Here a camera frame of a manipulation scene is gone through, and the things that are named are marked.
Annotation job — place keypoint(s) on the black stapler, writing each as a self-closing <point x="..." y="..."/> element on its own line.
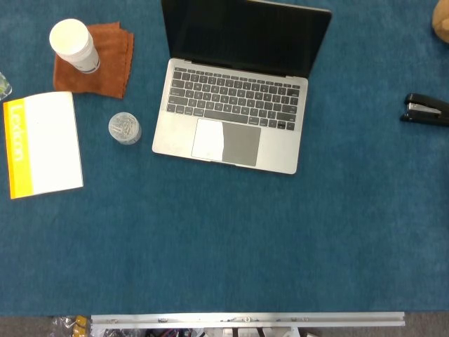
<point x="424" y="112"/>

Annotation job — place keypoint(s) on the teal table cloth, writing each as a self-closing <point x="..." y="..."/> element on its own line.
<point x="210" y="245"/>

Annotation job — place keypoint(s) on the green clear plastic package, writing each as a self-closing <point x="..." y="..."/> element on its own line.
<point x="4" y="86"/>

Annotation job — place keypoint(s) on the white paper cup stack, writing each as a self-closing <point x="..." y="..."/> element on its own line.
<point x="68" y="38"/>

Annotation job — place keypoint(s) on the aluminium frame rail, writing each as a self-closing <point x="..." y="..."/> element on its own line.
<point x="245" y="319"/>

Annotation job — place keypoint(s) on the brown plush toy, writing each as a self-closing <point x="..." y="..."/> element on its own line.
<point x="442" y="21"/>

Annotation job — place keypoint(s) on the clear paper clip jar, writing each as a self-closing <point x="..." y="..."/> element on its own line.
<point x="124" y="128"/>

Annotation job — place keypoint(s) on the silver apple laptop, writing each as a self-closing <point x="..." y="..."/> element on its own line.
<point x="175" y="140"/>

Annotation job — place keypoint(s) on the brown folded cloth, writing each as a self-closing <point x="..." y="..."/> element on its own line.
<point x="114" y="63"/>

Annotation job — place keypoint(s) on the clear plastic bag clutter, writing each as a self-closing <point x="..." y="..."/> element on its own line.
<point x="65" y="324"/>

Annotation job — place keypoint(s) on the white yellow Lexicon notebook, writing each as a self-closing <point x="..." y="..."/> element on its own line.
<point x="52" y="140"/>

